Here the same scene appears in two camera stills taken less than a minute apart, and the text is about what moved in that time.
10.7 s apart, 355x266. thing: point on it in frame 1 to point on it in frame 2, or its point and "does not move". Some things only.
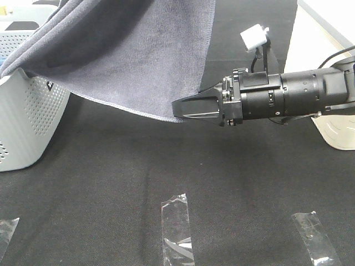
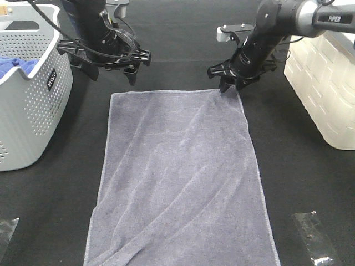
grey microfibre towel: x=141 y=55 to x=177 y=184
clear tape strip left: x=7 y=227 does not move
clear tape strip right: x=321 y=251 does not move
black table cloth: x=95 y=197 does not move
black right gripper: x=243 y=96 to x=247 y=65
